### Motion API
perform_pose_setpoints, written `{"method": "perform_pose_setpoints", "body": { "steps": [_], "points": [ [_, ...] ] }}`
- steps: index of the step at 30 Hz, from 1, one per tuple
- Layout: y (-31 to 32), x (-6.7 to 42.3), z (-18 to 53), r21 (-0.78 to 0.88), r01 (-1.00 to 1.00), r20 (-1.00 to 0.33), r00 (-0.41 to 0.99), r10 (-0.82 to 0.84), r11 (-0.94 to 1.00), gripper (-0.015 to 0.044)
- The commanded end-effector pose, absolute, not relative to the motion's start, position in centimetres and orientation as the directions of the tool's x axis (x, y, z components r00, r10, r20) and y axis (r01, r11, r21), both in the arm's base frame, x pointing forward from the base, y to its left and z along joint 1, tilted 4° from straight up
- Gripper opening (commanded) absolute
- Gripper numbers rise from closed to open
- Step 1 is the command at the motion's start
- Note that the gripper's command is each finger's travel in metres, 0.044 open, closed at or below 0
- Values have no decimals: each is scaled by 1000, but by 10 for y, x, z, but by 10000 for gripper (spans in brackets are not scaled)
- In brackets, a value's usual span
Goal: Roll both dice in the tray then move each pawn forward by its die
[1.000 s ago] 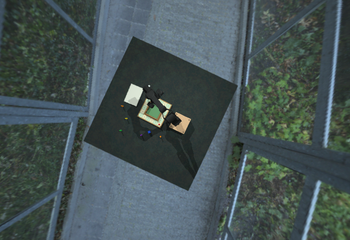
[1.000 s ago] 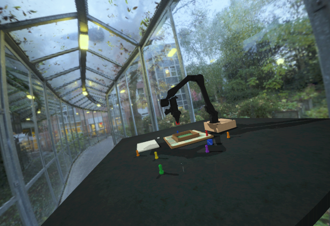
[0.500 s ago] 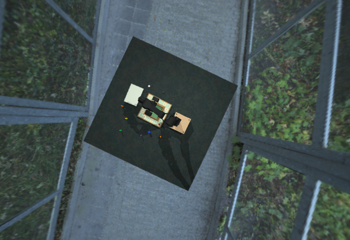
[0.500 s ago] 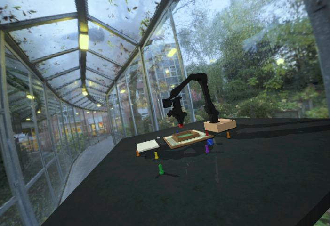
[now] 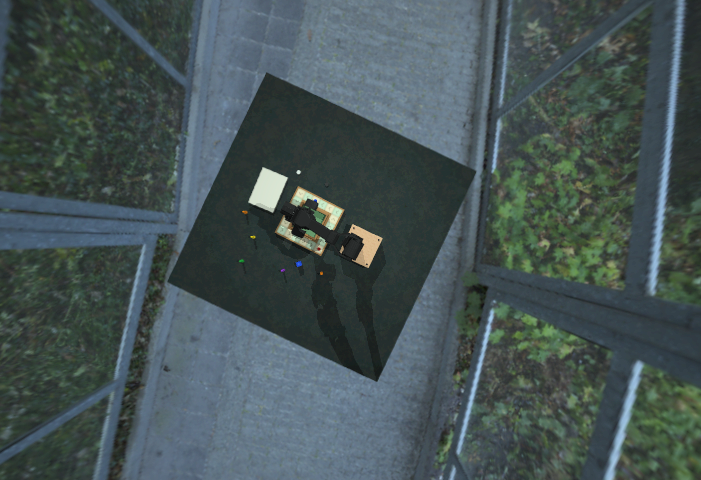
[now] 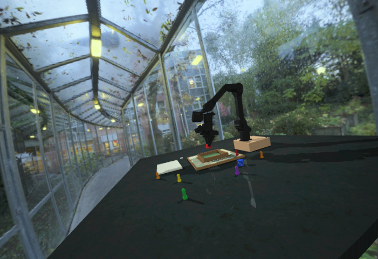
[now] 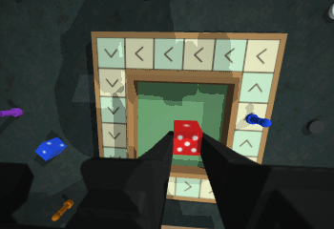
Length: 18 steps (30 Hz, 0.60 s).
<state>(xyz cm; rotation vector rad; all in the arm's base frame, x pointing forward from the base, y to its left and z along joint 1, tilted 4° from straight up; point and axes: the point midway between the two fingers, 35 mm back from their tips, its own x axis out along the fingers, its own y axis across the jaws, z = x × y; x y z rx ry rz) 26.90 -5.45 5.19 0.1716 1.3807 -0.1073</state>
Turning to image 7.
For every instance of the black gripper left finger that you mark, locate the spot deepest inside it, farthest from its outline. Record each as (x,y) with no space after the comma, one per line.
(148,173)

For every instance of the red die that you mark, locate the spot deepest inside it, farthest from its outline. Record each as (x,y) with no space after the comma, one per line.
(187,138)

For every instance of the blue pawn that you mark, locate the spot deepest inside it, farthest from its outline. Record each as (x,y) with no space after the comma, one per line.
(254,119)

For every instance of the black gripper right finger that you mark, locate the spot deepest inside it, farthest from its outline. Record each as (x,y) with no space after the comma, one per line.
(242,187)

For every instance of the blue die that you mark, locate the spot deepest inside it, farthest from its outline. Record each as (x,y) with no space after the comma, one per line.
(51,148)

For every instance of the orange pawn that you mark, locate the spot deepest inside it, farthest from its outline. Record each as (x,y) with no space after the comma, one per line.
(68,204)

